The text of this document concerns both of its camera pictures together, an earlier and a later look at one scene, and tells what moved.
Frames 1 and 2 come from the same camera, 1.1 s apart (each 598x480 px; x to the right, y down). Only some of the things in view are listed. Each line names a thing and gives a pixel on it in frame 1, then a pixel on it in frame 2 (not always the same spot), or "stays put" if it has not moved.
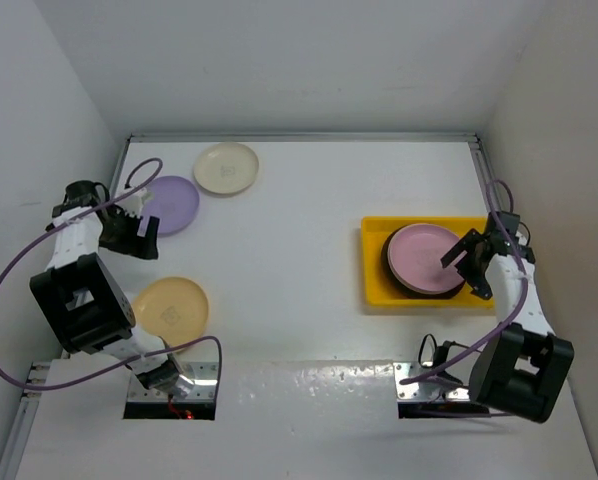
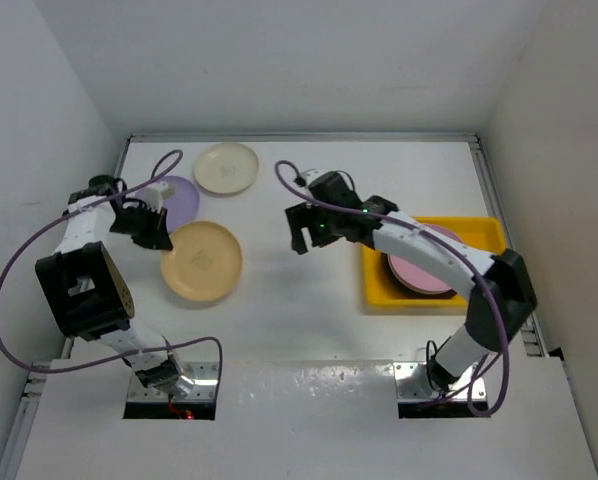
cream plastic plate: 225,167 stays put
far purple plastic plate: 175,202 stays put
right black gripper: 480,286 → 300,216
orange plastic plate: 174,308 → 205,263
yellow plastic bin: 377,291 stays put
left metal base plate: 203,375 stays put
